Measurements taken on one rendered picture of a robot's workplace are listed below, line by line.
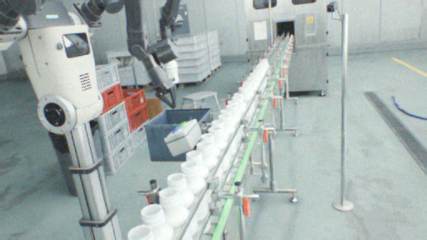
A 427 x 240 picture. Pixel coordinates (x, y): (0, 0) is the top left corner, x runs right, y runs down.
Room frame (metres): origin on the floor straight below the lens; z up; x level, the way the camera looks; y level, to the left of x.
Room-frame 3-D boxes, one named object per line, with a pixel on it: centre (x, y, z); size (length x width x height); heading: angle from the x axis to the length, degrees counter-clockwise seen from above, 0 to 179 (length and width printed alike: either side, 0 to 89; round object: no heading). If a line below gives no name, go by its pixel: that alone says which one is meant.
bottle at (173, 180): (0.60, 0.09, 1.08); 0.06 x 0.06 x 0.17
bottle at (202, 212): (0.65, 0.07, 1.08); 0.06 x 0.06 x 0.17
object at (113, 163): (3.52, 1.28, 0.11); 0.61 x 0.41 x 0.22; 170
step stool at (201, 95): (4.91, 0.25, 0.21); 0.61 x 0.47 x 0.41; 37
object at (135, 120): (4.22, 1.19, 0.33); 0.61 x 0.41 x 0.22; 167
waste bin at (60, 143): (2.96, 1.33, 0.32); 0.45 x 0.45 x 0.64
